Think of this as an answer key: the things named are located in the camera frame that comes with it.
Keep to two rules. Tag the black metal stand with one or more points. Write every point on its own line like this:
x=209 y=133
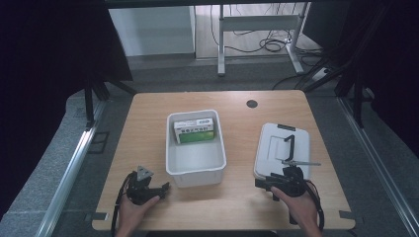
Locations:
x=357 y=102
x=89 y=102

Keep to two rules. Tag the black round table grommet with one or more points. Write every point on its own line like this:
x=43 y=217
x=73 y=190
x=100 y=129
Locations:
x=252 y=103

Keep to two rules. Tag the green and white carton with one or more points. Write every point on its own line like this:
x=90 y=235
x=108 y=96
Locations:
x=196 y=136

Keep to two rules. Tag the white cabinet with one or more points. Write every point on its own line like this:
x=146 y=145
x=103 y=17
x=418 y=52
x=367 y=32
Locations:
x=151 y=29

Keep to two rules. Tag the white metal desk frame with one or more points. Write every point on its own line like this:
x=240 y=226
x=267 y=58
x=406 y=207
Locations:
x=260 y=23

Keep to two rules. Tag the aluminium floor rail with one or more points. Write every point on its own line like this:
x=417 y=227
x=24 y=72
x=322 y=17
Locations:
x=66 y=187
x=378 y=161

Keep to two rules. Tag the person's left hand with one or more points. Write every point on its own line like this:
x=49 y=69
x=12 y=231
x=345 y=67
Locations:
x=131 y=212

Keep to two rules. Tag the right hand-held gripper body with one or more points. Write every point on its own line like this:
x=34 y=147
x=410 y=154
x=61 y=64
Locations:
x=293 y=182

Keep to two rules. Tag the white power strip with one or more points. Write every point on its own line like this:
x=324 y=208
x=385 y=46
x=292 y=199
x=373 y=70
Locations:
x=321 y=74

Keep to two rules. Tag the black curtain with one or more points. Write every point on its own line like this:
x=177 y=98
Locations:
x=49 y=65
x=388 y=49

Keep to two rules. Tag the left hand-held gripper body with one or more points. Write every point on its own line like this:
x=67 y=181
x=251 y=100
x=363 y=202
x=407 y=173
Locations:
x=140 y=191

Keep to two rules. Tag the white plastic storage box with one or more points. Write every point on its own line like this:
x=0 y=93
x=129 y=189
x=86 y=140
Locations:
x=196 y=161

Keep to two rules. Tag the person's right hand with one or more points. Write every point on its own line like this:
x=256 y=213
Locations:
x=298 y=207

